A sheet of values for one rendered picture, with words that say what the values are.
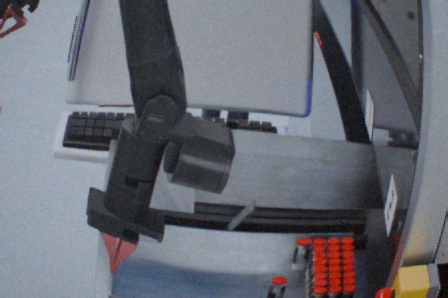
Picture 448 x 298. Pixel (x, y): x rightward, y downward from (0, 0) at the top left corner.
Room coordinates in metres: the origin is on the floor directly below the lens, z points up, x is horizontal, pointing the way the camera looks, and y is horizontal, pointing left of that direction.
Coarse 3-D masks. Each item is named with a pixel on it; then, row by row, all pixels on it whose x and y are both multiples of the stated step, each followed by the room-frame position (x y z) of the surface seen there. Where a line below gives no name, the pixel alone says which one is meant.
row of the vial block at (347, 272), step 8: (344, 240) 1.43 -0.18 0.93; (352, 240) 1.43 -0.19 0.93; (344, 248) 1.40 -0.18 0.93; (352, 248) 1.40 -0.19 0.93; (344, 256) 1.38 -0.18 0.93; (352, 256) 1.38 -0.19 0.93; (344, 264) 1.36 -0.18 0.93; (352, 264) 1.35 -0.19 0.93; (344, 272) 1.33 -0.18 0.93; (352, 272) 1.32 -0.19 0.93; (344, 280) 1.30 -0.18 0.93; (352, 280) 1.30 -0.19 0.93; (344, 288) 1.27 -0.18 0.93; (352, 288) 1.27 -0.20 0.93; (344, 296) 1.27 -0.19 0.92; (352, 296) 1.27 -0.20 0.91
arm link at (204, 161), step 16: (160, 96) 1.22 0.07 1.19; (144, 112) 1.22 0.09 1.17; (160, 112) 1.23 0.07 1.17; (176, 112) 1.23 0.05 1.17; (144, 128) 1.23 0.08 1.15; (160, 128) 1.23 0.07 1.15; (176, 128) 1.26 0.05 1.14; (192, 128) 1.27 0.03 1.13; (208, 128) 1.28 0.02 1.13; (224, 128) 1.30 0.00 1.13; (192, 144) 1.26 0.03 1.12; (208, 144) 1.26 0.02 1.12; (224, 144) 1.27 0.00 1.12; (176, 160) 1.26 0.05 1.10; (192, 160) 1.26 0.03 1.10; (208, 160) 1.26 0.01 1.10; (224, 160) 1.27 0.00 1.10; (176, 176) 1.26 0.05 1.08; (192, 176) 1.26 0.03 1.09; (208, 176) 1.26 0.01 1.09; (224, 176) 1.26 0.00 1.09
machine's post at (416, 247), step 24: (432, 0) 1.16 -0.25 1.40; (432, 24) 1.16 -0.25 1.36; (432, 48) 1.16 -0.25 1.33; (432, 72) 1.16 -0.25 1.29; (432, 96) 1.16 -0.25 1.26; (432, 120) 1.16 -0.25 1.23; (432, 144) 1.16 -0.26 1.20; (432, 168) 1.16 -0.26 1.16; (432, 192) 1.16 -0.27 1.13; (408, 216) 1.20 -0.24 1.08; (432, 216) 1.16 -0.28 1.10; (408, 240) 1.16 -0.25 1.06; (432, 240) 1.16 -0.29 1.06; (408, 264) 1.16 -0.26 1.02
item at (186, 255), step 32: (128, 256) 1.41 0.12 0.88; (160, 256) 1.43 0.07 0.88; (192, 256) 1.45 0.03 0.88; (224, 256) 1.46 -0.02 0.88; (256, 256) 1.46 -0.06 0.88; (288, 256) 1.47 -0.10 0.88; (128, 288) 1.30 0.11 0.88; (160, 288) 1.32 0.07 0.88; (192, 288) 1.34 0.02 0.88; (224, 288) 1.35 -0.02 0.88; (256, 288) 1.36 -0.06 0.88; (288, 288) 1.36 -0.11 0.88
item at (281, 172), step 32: (256, 160) 1.79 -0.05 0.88; (288, 160) 1.80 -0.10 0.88; (320, 160) 1.81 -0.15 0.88; (352, 160) 1.82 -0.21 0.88; (224, 192) 1.67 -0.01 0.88; (256, 192) 1.68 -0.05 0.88; (288, 192) 1.68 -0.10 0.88; (320, 192) 1.69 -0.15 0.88; (352, 192) 1.70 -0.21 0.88; (384, 224) 1.57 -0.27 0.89
